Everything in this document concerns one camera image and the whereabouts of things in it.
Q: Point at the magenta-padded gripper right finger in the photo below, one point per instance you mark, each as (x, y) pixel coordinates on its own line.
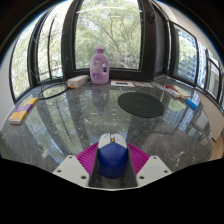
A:
(154, 169)

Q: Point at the teal booklet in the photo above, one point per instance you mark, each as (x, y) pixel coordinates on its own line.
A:
(159, 86)

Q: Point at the purple detergent bottle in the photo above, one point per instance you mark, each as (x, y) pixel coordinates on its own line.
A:
(99, 68)

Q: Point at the red book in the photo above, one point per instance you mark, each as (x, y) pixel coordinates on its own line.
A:
(172, 87)

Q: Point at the white booklet with orange edge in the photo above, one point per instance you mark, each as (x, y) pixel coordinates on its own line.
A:
(122, 83)

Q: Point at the printed paper leaflet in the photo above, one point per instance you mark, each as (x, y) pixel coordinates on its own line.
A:
(143, 84)

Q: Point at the blue box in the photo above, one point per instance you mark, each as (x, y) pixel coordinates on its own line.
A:
(192, 104)

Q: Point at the white and orange carton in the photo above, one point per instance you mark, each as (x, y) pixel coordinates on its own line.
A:
(77, 81)

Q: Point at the dark round mouse pad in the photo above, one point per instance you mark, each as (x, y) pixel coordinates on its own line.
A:
(140, 105)

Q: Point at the blue and white computer mouse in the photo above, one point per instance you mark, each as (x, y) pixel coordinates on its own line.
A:
(112, 156)

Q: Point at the yellow and purple box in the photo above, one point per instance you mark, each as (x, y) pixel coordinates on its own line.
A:
(22, 111)

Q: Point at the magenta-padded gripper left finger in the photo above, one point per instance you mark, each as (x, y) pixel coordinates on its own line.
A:
(70, 170)

